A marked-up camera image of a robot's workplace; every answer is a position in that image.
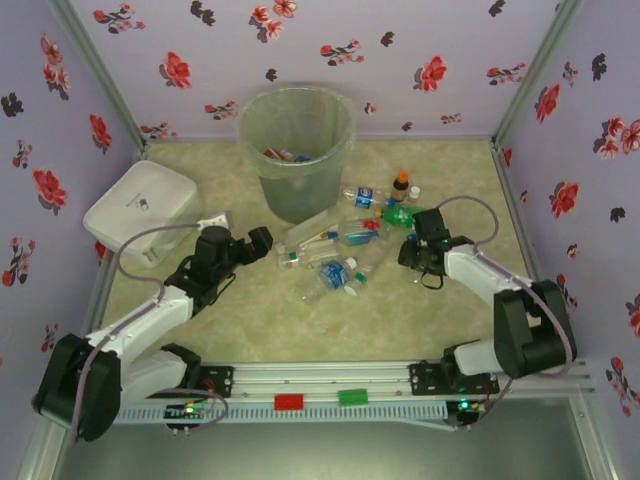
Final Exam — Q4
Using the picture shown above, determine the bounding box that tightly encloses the aluminium side frame rail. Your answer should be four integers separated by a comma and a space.
17, 142, 151, 480
490, 142, 619, 480

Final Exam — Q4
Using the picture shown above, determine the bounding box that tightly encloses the grey metal panel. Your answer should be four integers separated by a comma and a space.
49, 399, 594, 480

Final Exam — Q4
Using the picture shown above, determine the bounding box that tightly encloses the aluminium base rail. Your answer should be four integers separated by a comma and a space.
49, 358, 599, 402

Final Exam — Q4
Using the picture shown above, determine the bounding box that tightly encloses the clear bottle with green cap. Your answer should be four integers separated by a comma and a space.
279, 243, 344, 272

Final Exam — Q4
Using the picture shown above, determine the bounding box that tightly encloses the clear Pepsi bottle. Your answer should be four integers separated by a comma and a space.
341, 183, 392, 210

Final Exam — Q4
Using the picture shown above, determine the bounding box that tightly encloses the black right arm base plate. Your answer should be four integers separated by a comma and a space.
408, 360, 501, 397

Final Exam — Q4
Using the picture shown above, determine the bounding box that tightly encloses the white slotted cable duct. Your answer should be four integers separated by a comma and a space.
114, 401, 447, 427

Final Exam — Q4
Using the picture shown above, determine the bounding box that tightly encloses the aluminium frame post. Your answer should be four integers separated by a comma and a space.
492, 0, 586, 151
47, 0, 150, 151

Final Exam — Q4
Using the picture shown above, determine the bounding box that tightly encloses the clear bottle with blue cap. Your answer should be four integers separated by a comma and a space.
276, 229, 335, 254

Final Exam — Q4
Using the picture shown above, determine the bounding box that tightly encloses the grey waste bin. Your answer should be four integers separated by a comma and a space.
237, 87, 357, 225

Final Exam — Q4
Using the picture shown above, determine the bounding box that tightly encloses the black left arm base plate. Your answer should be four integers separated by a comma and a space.
144, 363, 236, 400

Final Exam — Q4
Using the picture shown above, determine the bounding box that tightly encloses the large clear plastic bottle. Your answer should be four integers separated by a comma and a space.
284, 209, 347, 246

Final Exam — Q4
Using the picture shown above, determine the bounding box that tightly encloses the grey right arm cable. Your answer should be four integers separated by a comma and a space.
433, 195, 577, 426

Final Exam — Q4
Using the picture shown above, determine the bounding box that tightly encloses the clear bottle with white cap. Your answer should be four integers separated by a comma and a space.
343, 237, 397, 297

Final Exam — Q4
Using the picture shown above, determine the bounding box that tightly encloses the clear bottle blue red label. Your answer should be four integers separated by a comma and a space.
338, 217, 395, 248

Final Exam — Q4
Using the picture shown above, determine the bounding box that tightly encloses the water bottle with blue label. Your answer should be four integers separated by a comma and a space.
301, 256, 359, 307

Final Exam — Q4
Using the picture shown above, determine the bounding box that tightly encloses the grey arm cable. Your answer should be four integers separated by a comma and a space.
433, 195, 577, 426
69, 222, 230, 446

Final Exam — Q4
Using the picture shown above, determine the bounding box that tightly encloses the white plastic lid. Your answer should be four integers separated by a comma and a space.
82, 159, 205, 267

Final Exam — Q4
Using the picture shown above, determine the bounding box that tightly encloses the green bottle with yellow cap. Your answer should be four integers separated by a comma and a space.
374, 203, 427, 230

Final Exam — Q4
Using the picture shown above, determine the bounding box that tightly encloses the grey left arm cable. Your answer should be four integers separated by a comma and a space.
69, 222, 230, 446

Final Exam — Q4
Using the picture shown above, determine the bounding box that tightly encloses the brown bottle with orange cap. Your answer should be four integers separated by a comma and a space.
391, 170, 413, 204

